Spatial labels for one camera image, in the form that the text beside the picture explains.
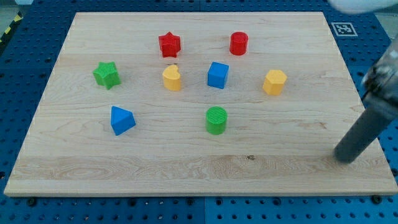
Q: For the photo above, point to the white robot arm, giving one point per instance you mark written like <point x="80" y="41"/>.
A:
<point x="360" y="6"/>

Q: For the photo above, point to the blue triangle block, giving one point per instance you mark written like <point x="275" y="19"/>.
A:
<point x="121" y="120"/>

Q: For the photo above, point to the green star block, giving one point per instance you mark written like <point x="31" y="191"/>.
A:
<point x="106" y="74"/>

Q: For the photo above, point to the white fiducial marker tag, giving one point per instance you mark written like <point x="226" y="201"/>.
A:
<point x="344" y="29"/>

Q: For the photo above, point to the green cylinder block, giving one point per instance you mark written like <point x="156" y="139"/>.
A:
<point x="216" y="119"/>

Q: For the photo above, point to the yellow hexagon block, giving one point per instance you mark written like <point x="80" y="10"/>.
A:
<point x="274" y="82"/>

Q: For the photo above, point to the silver pusher mount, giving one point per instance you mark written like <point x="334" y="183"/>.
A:
<point x="380" y="81"/>

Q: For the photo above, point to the yellow heart block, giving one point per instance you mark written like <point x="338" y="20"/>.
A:
<point x="172" y="78"/>

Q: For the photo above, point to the blue cube block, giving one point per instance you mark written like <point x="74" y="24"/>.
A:
<point x="217" y="75"/>

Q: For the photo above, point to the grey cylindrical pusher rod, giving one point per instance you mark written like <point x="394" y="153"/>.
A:
<point x="379" y="113"/>

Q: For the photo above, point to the red cylinder block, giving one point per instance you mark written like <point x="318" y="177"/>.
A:
<point x="238" y="43"/>

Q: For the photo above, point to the red star block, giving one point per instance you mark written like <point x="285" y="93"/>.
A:
<point x="169" y="45"/>

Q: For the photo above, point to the wooden board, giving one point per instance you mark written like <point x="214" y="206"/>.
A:
<point x="273" y="145"/>

